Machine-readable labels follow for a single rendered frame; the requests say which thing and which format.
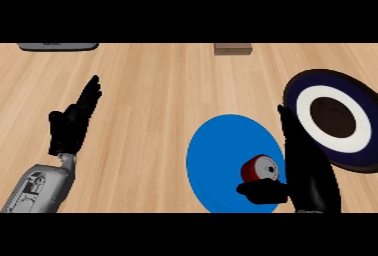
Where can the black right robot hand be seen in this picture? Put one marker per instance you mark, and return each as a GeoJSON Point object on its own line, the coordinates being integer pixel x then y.
{"type": "Point", "coordinates": [307, 166]}

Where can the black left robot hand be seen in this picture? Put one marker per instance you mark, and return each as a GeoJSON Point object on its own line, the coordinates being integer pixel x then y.
{"type": "Point", "coordinates": [73, 123]}

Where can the brown wooden block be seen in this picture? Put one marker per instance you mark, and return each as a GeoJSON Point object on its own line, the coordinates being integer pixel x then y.
{"type": "Point", "coordinates": [232, 49]}

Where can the dark blue ringed plate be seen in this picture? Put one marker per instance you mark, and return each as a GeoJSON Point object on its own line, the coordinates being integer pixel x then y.
{"type": "Point", "coordinates": [334, 120]}

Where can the red can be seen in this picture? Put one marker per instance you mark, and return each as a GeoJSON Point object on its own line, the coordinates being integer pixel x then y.
{"type": "Point", "coordinates": [260, 167]}

